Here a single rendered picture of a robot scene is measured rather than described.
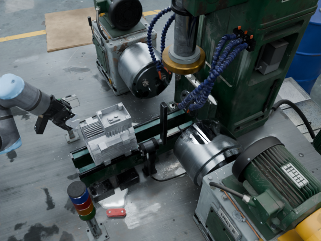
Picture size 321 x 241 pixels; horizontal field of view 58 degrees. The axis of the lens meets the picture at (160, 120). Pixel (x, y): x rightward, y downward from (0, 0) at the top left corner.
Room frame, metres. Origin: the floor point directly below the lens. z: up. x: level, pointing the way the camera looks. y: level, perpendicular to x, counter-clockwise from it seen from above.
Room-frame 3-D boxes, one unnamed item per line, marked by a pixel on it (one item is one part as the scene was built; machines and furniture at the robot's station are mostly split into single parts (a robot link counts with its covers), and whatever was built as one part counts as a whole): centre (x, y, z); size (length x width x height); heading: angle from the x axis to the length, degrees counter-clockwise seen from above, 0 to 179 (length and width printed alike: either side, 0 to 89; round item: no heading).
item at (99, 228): (0.43, 0.27, 1.01); 0.08 x 0.08 x 0.42; 29
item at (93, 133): (0.79, 0.23, 1.01); 0.20 x 0.19 x 0.19; 119
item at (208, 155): (0.66, -0.22, 1.04); 0.41 x 0.25 x 0.25; 29
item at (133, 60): (1.26, 0.11, 1.04); 0.37 x 0.25 x 0.25; 29
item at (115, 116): (0.81, 0.20, 1.11); 0.12 x 0.11 x 0.07; 119
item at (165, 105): (0.77, -0.01, 1.12); 0.04 x 0.03 x 0.26; 119
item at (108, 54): (1.48, 0.23, 0.99); 0.35 x 0.31 x 0.37; 29
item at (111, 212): (0.52, 0.20, 0.81); 0.09 x 0.03 x 0.02; 93
